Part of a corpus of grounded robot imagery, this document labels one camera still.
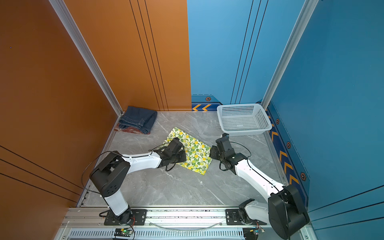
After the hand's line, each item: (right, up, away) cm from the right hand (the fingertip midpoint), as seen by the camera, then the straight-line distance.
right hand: (212, 151), depth 86 cm
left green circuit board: (-44, -36, -15) cm, 59 cm away
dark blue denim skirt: (-49, +19, +18) cm, 55 cm away
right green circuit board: (+17, -37, -15) cm, 43 cm away
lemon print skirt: (-9, -3, +10) cm, 14 cm away
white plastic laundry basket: (+28, +19, +30) cm, 45 cm away
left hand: (-15, -4, +7) cm, 17 cm away
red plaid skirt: (-57, +12, +19) cm, 61 cm away
